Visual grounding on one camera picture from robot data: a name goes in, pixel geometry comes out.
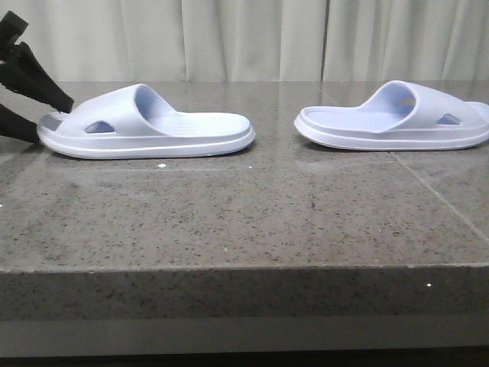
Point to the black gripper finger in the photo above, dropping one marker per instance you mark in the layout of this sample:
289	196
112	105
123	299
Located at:
16	126
21	72

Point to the light blue slipper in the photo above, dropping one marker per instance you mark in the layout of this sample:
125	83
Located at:
136	122
399	116

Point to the beige pleated curtain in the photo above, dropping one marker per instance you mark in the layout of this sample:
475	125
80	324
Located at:
257	40

